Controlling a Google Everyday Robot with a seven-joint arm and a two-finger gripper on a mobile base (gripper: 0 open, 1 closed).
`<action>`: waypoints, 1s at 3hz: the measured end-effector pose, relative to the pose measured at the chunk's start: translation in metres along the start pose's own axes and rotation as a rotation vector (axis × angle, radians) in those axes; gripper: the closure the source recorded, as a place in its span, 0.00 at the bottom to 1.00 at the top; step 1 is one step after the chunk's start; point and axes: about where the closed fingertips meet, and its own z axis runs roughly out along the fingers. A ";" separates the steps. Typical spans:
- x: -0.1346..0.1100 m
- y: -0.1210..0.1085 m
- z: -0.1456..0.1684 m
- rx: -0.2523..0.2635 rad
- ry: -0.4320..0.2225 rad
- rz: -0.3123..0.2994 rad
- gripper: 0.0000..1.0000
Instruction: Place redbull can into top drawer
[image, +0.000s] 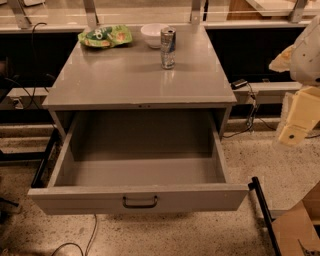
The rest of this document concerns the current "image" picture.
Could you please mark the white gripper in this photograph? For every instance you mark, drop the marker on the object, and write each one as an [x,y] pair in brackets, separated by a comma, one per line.
[307,60]

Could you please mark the silver blue redbull can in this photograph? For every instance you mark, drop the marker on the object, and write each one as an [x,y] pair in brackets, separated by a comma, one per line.
[168,43]

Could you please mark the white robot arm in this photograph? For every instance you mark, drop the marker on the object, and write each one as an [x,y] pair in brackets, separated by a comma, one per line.
[305,64]

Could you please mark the grey metal drawer cabinet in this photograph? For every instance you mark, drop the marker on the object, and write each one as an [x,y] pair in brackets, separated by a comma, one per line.
[131,77]

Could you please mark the open grey top drawer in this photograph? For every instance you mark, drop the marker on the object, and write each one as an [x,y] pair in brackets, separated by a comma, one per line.
[175,155]

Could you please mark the black power adapter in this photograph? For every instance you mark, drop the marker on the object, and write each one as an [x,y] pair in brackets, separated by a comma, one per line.
[238,84]

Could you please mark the black metal stand bar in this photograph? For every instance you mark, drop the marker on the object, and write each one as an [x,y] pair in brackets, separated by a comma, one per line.
[256,186]

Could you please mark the brown cardboard box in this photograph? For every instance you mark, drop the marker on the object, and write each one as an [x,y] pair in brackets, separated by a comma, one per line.
[295,229]

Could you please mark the white ceramic bowl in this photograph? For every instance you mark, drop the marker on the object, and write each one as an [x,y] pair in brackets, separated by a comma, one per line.
[151,34]

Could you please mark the green chip bag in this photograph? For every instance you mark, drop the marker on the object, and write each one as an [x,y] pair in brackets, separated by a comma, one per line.
[106,37]

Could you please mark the black drawer handle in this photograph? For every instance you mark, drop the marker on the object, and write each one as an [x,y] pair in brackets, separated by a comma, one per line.
[130,203]

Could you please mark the black left frame bar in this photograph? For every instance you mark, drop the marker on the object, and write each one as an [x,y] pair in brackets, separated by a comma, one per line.
[36,182]

